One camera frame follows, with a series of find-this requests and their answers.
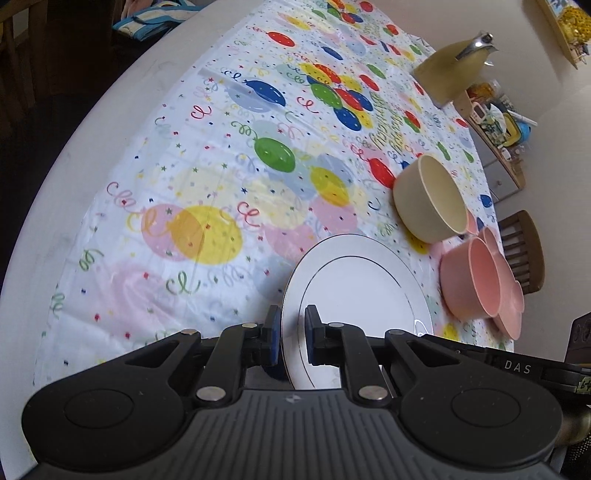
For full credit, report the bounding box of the pink heart-shaped dish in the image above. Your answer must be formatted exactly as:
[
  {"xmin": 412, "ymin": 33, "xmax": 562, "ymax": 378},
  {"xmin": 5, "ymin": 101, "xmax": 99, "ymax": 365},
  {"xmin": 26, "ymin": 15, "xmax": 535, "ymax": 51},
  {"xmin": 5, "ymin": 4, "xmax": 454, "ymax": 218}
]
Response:
[{"xmin": 480, "ymin": 226, "xmax": 524, "ymax": 340}]

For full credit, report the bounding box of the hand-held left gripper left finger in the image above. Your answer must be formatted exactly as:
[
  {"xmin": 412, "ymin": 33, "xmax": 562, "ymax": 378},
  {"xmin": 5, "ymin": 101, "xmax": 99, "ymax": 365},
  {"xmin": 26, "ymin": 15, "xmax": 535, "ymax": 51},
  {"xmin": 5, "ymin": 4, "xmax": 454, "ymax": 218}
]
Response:
[{"xmin": 137, "ymin": 306, "xmax": 281, "ymax": 409}]

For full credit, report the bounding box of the yellow framed picture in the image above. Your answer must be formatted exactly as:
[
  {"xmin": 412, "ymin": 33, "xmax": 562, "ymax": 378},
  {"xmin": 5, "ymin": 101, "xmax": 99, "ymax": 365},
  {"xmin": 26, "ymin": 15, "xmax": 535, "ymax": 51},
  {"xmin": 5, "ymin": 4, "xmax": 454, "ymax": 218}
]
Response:
[{"xmin": 538, "ymin": 0, "xmax": 591, "ymax": 70}]

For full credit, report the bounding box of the pink bowl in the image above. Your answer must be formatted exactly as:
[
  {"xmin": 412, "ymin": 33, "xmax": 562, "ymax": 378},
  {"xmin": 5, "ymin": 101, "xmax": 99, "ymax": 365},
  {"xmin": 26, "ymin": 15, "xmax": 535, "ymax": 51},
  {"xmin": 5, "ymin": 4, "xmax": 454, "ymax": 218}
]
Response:
[{"xmin": 438, "ymin": 236, "xmax": 502, "ymax": 320}]

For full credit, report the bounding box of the orange bottle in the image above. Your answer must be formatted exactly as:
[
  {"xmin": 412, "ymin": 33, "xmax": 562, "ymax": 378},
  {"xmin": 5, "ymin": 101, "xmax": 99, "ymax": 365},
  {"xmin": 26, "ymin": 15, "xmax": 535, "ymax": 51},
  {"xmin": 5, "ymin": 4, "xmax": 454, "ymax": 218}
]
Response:
[{"xmin": 468, "ymin": 80, "xmax": 502, "ymax": 99}]

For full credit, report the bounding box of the gold thermos jug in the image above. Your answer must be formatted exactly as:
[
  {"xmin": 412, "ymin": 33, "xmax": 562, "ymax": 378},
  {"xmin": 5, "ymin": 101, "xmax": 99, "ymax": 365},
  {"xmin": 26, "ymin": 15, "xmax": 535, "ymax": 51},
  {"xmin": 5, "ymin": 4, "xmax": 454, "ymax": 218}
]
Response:
[{"xmin": 411, "ymin": 31, "xmax": 500, "ymax": 109}]

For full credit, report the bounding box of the balloon print tablecloth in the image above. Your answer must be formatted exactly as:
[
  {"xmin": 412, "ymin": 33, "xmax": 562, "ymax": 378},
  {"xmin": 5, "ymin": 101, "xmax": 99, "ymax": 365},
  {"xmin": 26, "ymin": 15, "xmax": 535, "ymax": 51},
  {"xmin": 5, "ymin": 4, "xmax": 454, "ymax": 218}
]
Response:
[{"xmin": 32, "ymin": 0, "xmax": 515, "ymax": 388}]

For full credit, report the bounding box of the cream bowl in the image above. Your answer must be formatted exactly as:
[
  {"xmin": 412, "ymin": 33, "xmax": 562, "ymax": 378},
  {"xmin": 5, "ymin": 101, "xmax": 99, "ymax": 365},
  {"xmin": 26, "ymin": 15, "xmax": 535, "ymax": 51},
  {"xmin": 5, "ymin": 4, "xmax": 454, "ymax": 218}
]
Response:
[{"xmin": 392, "ymin": 154, "xmax": 469, "ymax": 244}]

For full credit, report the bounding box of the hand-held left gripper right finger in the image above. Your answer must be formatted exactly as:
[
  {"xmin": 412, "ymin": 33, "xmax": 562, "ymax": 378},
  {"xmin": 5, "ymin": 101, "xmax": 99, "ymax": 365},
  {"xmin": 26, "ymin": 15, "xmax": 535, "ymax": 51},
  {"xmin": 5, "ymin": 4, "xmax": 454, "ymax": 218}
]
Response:
[{"xmin": 304, "ymin": 304, "xmax": 459, "ymax": 403}]

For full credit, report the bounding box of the blue striped bag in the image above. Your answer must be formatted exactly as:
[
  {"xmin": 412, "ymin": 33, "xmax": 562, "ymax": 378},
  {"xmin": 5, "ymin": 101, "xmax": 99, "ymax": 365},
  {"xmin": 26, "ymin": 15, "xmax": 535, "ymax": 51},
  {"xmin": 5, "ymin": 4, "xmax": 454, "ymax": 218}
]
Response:
[{"xmin": 113, "ymin": 0, "xmax": 204, "ymax": 42}]

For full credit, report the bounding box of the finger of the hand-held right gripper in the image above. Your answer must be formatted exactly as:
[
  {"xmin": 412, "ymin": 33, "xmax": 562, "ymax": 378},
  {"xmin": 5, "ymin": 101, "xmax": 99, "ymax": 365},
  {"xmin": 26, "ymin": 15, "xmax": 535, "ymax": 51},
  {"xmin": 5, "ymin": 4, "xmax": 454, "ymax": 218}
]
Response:
[{"xmin": 418, "ymin": 333, "xmax": 506, "ymax": 366}]

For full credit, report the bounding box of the wooden framed drawer cabinet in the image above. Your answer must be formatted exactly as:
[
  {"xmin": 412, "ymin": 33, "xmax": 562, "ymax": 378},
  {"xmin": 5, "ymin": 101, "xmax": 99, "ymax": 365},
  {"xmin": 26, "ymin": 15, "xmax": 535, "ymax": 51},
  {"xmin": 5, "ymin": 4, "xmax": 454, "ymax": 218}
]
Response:
[{"xmin": 455, "ymin": 83, "xmax": 539, "ymax": 201}]

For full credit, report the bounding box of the brown wooden chair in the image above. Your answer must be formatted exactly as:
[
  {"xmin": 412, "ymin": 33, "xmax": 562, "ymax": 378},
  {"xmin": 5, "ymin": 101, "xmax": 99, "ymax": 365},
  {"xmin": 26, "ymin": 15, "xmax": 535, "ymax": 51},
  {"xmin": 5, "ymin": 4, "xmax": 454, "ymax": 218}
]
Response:
[{"xmin": 498, "ymin": 210, "xmax": 546, "ymax": 295}]

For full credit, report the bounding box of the white plate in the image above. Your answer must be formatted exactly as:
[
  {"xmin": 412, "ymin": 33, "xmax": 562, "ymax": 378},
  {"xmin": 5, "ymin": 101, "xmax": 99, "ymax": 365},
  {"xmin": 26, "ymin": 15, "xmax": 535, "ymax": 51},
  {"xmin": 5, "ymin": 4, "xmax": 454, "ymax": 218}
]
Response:
[{"xmin": 281, "ymin": 234, "xmax": 435, "ymax": 392}]

